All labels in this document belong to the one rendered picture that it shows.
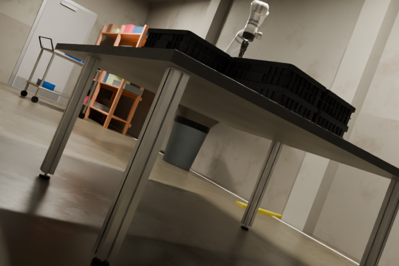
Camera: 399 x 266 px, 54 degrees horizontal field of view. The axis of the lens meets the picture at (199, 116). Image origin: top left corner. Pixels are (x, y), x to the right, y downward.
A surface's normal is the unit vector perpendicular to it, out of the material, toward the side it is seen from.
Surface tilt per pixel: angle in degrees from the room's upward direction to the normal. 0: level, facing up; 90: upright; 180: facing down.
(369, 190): 90
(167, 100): 90
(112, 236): 90
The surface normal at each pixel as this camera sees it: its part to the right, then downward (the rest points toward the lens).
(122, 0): 0.52, 0.17
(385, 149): -0.77, -0.33
